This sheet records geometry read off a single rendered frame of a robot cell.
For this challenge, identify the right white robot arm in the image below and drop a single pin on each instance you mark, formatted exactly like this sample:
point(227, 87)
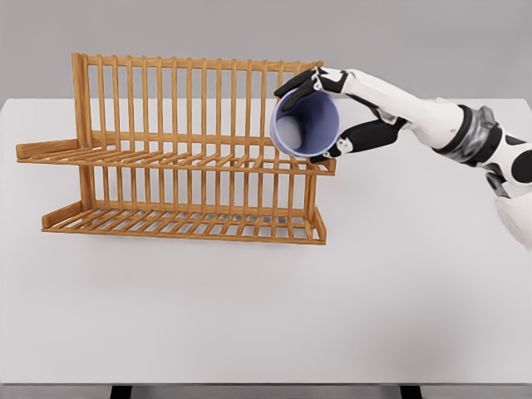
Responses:
point(469, 124)

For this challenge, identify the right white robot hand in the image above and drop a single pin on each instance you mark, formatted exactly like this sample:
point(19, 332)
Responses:
point(376, 95)

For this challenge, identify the wooden two-tier dish rack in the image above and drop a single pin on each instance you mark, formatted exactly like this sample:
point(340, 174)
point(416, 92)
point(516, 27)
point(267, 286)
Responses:
point(178, 158)

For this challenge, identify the lavender blue cup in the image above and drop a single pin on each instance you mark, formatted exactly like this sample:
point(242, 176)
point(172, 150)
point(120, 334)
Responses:
point(305, 124)

